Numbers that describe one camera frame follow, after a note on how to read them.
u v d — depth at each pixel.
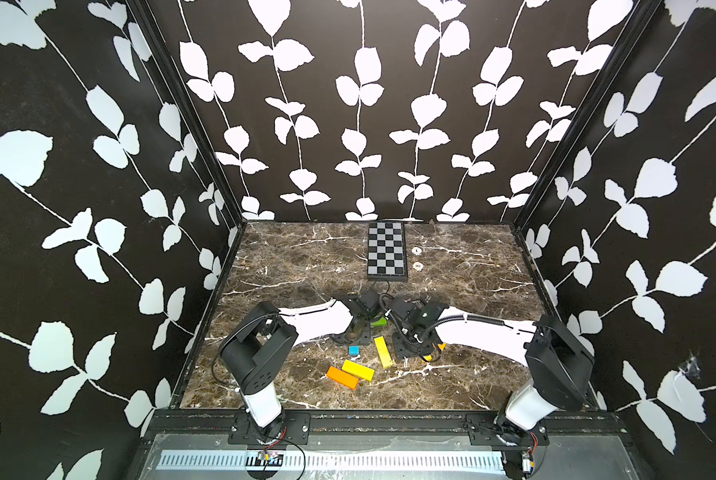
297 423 0.77
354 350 0.86
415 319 0.63
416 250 1.12
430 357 0.86
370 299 0.73
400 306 0.68
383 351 0.87
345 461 0.70
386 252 1.08
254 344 0.49
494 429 0.73
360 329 0.65
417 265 1.08
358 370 0.84
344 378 0.82
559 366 0.44
